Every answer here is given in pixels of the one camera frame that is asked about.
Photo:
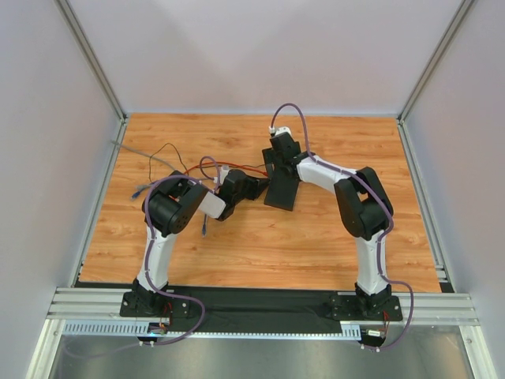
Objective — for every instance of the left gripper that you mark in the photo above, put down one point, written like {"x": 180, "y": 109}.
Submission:
{"x": 252, "y": 187}

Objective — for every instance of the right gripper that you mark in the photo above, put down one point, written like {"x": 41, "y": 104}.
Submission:
{"x": 284, "y": 174}

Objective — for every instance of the black network switch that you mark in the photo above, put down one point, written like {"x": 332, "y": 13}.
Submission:
{"x": 282, "y": 191}

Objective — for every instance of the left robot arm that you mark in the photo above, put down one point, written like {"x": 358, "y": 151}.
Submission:
{"x": 168, "y": 209}

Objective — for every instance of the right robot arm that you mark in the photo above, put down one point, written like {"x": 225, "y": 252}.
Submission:
{"x": 364, "y": 208}

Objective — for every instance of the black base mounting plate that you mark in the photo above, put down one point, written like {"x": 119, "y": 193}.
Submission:
{"x": 246, "y": 310}

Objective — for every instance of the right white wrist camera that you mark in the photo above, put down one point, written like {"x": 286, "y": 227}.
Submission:
{"x": 276, "y": 131}

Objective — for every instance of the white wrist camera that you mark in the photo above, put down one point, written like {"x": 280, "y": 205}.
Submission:
{"x": 276, "y": 131}
{"x": 223, "y": 171}

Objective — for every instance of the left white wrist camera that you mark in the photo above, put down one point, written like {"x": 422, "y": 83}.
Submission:
{"x": 223, "y": 171}

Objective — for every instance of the slotted cable duct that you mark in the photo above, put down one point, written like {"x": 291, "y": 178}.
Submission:
{"x": 145, "y": 329}

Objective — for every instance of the front aluminium rail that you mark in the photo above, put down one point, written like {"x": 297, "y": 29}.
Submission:
{"x": 104, "y": 303}

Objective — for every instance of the right aluminium frame post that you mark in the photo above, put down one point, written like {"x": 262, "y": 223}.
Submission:
{"x": 449, "y": 34}

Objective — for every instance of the aluminium frame post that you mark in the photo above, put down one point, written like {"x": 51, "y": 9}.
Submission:
{"x": 90, "y": 56}
{"x": 449, "y": 34}

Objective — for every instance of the left aluminium frame post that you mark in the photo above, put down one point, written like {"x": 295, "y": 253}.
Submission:
{"x": 90, "y": 56}

